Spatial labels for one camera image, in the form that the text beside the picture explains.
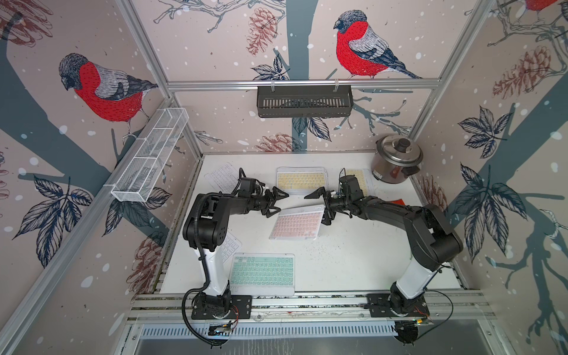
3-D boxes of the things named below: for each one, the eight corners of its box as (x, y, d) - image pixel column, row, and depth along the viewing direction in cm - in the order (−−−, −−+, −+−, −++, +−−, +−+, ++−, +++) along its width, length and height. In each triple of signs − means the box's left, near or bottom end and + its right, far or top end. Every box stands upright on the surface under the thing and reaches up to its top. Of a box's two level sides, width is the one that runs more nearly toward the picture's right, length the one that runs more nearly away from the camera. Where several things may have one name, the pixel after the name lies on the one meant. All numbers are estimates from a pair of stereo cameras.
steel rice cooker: (389, 195, 105) (407, 166, 89) (361, 168, 116) (372, 138, 100) (414, 180, 111) (435, 150, 95) (385, 156, 122) (399, 125, 106)
